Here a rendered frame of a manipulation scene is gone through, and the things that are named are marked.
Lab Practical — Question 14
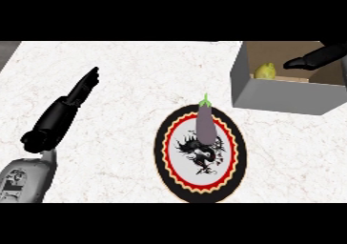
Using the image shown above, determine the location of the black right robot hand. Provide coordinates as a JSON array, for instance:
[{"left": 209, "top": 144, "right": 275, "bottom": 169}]
[{"left": 282, "top": 40, "right": 347, "bottom": 71}]

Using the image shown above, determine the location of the grey cardboard box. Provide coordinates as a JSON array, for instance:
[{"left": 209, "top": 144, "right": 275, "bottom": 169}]
[{"left": 230, "top": 40, "right": 347, "bottom": 116}]

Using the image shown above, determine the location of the yellow lemon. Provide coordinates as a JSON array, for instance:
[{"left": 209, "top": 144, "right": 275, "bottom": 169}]
[{"left": 254, "top": 62, "right": 277, "bottom": 80}]

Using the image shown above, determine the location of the black rimmed decorated plate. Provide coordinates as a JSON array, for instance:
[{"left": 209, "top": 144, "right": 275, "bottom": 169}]
[{"left": 153, "top": 104, "right": 248, "bottom": 204}]

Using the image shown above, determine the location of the purple eggplant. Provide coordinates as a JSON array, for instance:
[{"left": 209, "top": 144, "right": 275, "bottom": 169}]
[{"left": 195, "top": 92, "right": 217, "bottom": 146}]

